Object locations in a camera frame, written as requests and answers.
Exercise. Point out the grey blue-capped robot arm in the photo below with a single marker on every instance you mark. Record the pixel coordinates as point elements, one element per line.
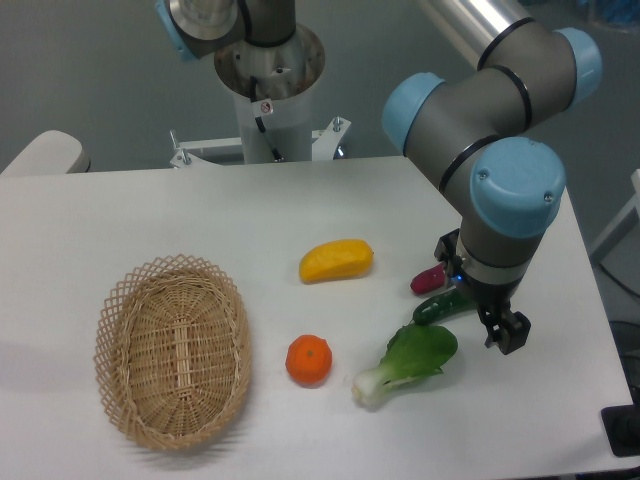
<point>468,139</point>

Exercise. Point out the dark red vegetable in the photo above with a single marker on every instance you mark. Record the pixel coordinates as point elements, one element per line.
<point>429,280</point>

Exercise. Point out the orange tangerine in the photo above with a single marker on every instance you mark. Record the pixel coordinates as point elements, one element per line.
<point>309,360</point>

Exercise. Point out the black device at table edge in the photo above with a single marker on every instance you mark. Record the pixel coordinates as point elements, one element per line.
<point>621,424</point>

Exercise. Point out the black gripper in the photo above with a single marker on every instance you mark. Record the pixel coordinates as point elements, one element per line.
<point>506,329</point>

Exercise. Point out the yellow mango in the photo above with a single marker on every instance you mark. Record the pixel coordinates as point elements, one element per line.
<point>336,260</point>

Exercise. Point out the woven wicker basket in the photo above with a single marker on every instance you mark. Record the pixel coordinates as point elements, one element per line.
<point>173,353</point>

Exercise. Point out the white metal frame at right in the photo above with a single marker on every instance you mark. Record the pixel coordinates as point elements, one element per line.
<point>617,228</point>

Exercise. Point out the dark green cucumber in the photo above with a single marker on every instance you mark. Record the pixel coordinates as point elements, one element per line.
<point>442,306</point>

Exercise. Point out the white chair back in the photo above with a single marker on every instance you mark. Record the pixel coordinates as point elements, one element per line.
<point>50,153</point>

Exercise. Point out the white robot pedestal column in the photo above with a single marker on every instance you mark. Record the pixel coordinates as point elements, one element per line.
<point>272,89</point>

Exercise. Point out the green bok choy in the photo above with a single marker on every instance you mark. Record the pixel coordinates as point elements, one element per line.
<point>414,353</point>

